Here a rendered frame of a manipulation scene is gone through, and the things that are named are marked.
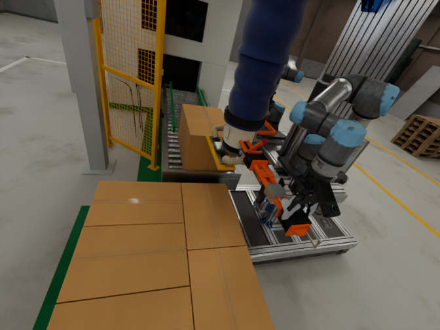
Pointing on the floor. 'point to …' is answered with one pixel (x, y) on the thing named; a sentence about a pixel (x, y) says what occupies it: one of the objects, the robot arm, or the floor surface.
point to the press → (403, 62)
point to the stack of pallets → (420, 137)
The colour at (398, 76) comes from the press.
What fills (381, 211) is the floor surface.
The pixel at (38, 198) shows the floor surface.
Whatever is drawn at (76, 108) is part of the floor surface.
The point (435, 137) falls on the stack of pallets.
